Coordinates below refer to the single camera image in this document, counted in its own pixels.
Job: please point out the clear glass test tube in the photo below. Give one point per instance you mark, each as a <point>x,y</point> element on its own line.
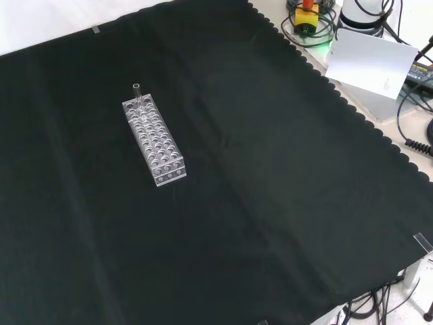
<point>136,93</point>

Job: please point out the clear test tube rack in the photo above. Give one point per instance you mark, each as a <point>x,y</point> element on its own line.
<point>159,159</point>

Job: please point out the black bench cloth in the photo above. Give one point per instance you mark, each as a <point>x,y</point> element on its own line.
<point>236,203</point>

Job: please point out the clear cloth clip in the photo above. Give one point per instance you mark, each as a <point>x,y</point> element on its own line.
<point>423,241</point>
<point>263,322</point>

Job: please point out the yellow stop button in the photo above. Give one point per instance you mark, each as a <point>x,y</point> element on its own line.
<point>306,18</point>

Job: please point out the grey tape piece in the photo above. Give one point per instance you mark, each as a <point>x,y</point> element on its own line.
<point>96,30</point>

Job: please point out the black power supply box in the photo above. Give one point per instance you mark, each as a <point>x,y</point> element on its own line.
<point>423,72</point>

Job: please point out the black tripod leg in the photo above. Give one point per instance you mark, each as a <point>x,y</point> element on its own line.
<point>425,47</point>

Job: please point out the grey base plate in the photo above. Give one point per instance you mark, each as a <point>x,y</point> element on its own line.
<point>382,108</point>

